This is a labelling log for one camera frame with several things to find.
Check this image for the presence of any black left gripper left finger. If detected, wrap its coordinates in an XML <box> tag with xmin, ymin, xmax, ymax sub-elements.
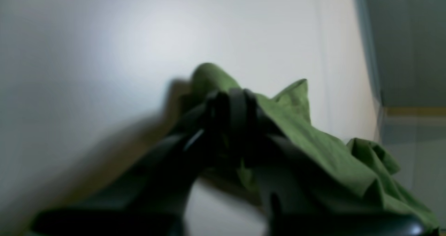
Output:
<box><xmin>31</xmin><ymin>91</ymin><xmax>229</xmax><ymax>236</ymax></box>

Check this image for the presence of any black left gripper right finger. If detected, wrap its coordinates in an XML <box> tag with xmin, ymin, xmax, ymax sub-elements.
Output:
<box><xmin>228</xmin><ymin>88</ymin><xmax>425</xmax><ymax>236</ymax></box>

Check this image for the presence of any green t-shirt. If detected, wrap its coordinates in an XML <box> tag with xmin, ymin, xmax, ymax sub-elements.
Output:
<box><xmin>192</xmin><ymin>63</ymin><xmax>439</xmax><ymax>236</ymax></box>

